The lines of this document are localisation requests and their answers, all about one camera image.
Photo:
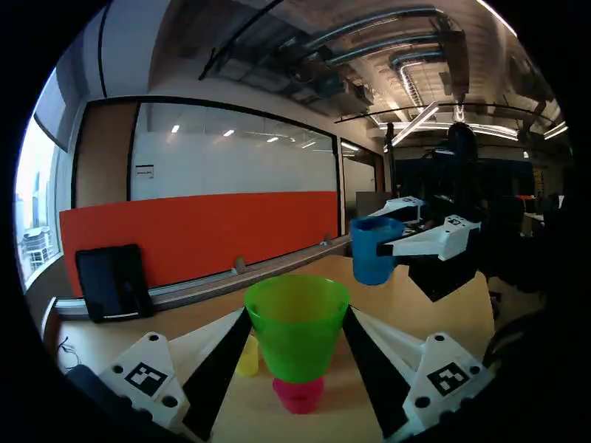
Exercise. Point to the pink plastic cup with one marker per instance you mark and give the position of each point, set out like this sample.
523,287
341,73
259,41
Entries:
299,396

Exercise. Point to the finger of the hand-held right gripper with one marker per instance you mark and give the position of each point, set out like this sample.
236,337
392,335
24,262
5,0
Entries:
401,207
438,240

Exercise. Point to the yellow plastic cup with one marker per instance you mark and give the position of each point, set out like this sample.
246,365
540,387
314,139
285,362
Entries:
248,359

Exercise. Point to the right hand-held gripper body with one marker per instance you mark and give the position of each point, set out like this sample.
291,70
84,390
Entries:
445,277

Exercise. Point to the red desk screen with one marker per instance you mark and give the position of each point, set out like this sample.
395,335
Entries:
203,240

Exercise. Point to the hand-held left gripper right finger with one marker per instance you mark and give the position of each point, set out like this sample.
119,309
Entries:
429,369

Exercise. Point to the blue plastic cup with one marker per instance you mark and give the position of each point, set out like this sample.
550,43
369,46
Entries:
369,251

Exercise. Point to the black tablet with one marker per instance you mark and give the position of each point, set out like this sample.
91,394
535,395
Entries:
114,282

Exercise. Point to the green plastic cup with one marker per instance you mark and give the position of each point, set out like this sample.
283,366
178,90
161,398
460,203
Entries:
298,332

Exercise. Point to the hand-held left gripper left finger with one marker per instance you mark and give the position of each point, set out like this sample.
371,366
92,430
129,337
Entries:
152,364

